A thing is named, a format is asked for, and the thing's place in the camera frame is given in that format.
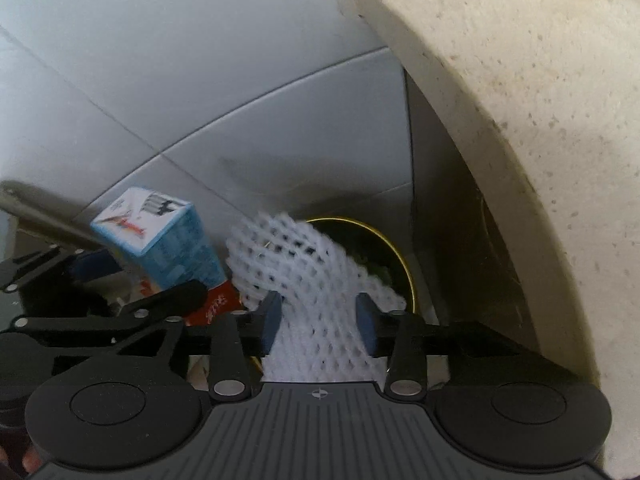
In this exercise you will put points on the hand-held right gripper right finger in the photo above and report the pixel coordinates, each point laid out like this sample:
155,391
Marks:
369,325

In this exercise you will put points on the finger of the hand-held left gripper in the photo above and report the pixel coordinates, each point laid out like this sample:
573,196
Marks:
92,264
150,307

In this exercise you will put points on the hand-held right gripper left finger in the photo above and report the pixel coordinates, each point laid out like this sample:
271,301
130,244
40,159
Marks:
270,325

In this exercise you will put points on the red packet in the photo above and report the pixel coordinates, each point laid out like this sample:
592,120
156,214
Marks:
215,305

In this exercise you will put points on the blue white carton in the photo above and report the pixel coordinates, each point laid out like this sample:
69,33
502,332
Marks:
170,245

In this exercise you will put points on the black bin with gold rim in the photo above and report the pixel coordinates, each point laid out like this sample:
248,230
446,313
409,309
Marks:
360,245

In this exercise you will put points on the metal rack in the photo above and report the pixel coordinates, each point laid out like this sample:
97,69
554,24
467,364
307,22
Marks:
45,210

